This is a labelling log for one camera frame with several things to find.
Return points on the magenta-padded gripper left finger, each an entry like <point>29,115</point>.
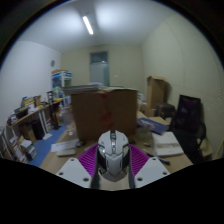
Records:
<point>75,170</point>

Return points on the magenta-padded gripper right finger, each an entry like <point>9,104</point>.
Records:
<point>150,170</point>

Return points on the white and grey computer mouse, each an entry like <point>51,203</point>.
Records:
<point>113,156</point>

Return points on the black marker pen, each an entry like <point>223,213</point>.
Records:
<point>164,161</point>

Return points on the flat white remote control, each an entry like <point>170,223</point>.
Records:
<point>66,152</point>

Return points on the white paper sheet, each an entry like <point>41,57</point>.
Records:
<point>63,145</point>

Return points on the open white book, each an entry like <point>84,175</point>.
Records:
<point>166,144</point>

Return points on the blue book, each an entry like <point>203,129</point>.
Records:
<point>153,125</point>

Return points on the clear plastic jar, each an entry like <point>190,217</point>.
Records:
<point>68,117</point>

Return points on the large brown cardboard box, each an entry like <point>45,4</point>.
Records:
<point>90,113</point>

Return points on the black tower stand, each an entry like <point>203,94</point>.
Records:
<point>53,110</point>

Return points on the black office chair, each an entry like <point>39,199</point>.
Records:
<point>188,116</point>

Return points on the cluttered wooden side desk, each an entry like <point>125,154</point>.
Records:
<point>30,115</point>

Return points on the tall open cardboard box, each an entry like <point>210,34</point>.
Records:
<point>156,93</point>

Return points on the blue and white cabinet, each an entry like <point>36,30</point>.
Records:
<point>61,81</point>

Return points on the grey door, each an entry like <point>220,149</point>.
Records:
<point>99,71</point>

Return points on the long ceiling light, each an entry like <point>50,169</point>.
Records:
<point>88,25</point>

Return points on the round wall clock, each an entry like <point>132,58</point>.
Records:
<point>52,63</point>

